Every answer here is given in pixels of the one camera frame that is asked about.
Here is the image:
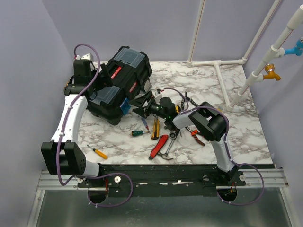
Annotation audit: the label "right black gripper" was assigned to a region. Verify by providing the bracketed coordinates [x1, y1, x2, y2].
[129, 92, 167, 121]

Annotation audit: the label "black plastic toolbox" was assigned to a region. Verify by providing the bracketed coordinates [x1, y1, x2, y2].
[87, 46, 152, 125]

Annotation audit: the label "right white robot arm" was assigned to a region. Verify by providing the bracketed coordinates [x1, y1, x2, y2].
[130, 92, 238, 185]

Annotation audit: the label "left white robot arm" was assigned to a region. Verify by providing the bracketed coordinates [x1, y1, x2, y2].
[41, 53, 118, 187]

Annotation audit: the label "green stubby screwdriver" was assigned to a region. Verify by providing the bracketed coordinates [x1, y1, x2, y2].
[131, 130, 150, 137]

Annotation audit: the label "yellow utility knife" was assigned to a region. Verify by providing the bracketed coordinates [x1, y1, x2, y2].
[151, 116, 160, 140]

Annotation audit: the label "ratchet wrench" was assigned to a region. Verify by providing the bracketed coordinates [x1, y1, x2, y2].
[169, 130, 178, 140]

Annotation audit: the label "steel claw hammer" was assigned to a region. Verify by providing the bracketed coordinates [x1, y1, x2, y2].
[158, 139, 175, 160]

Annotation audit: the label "orange black pliers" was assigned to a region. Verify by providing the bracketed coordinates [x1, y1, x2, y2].
[186, 127, 205, 147]

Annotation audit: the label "orange pipe tap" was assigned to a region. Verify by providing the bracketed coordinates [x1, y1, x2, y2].
[263, 64, 281, 81]

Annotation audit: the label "blue pipe fitting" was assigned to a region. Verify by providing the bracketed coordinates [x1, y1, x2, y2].
[284, 37, 303, 56]

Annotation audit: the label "blue clear-handled screwdriver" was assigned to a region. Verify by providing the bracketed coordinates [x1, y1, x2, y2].
[141, 117, 149, 130]

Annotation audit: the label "black yellow wire stripper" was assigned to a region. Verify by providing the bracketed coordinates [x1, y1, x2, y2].
[175, 92, 199, 114]

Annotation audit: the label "orange handled screwdriver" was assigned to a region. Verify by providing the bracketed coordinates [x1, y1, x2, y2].
[87, 144, 108, 159]

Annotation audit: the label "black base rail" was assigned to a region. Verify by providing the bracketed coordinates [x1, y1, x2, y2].
[65, 164, 284, 197]

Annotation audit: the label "white pvc pipe frame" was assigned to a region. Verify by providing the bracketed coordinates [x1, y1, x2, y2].
[186, 0, 303, 112]

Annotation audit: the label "aluminium frame rail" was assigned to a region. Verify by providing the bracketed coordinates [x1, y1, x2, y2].
[38, 169, 289, 190]

